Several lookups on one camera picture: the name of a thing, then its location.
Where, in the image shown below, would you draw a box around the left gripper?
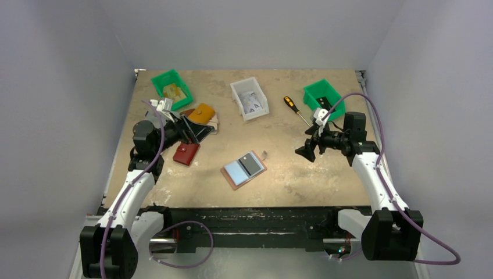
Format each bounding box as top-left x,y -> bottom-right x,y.
152,112 -> 213,155

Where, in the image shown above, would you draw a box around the pink card holder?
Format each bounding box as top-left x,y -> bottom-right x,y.
220,150 -> 270,191

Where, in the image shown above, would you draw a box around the black credit card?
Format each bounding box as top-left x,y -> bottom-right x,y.
238,152 -> 265,177

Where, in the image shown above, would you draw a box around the blue card sleeves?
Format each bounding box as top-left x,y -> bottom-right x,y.
224,151 -> 266,187

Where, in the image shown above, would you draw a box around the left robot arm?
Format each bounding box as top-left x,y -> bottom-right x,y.
79,116 -> 214,278

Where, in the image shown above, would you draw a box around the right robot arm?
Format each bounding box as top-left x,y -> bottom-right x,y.
295,109 -> 424,262

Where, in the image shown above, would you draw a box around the beige card holder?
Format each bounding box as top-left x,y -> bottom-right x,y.
207,113 -> 219,134

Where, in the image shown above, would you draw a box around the yellow card holder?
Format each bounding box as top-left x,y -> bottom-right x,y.
188,103 -> 216,124

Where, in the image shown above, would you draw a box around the brown card holder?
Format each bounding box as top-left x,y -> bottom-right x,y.
180,109 -> 195,120

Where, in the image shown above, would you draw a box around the red card holder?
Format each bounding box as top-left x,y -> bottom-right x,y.
173,142 -> 200,166

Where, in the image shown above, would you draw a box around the cards in green bin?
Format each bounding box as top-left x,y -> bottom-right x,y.
162,83 -> 187,103

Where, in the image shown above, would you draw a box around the cards in white bin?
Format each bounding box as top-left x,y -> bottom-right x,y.
238,91 -> 262,114

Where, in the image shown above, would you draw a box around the black item in bin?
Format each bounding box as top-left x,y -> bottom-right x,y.
316,96 -> 333,110

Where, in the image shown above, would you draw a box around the clear compartment organizer box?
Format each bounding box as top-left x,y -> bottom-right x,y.
133,108 -> 166,141

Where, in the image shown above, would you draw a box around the yellow black screwdriver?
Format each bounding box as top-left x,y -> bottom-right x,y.
283,96 -> 311,127

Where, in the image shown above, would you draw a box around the right green bin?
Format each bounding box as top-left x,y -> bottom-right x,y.
303,79 -> 341,112

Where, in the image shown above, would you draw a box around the green bin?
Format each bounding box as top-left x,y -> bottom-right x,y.
303,79 -> 341,112
151,69 -> 194,111

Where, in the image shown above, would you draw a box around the left green bin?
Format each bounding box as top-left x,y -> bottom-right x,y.
151,69 -> 194,111

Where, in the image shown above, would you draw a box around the white bin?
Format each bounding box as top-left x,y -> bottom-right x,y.
230,77 -> 270,121

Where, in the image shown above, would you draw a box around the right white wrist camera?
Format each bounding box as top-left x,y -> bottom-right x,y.
312,108 -> 330,136

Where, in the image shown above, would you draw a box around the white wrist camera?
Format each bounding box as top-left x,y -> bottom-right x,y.
150,98 -> 180,122
312,108 -> 330,136

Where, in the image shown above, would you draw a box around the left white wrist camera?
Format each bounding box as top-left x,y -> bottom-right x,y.
150,98 -> 180,122

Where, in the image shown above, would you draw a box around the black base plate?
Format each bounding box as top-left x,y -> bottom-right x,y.
140,206 -> 360,253

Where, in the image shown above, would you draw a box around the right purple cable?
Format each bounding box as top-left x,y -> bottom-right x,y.
321,92 -> 462,266

